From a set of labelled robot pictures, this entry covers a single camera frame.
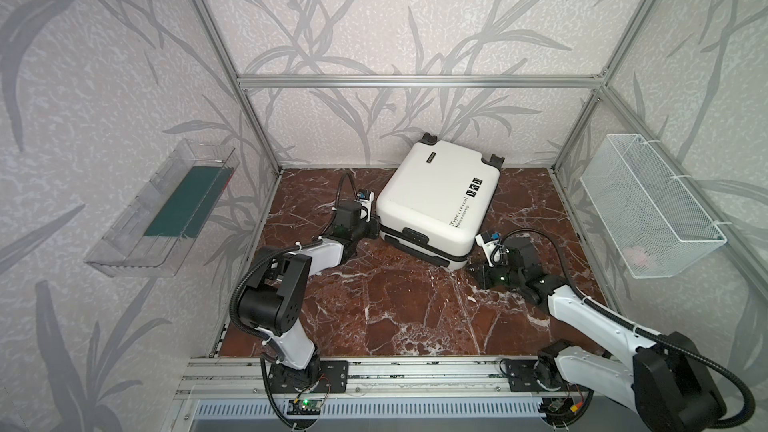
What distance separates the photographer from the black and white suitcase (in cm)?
82

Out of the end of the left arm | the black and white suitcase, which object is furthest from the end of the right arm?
the end of the left arm

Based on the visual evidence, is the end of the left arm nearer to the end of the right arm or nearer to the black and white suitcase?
the black and white suitcase
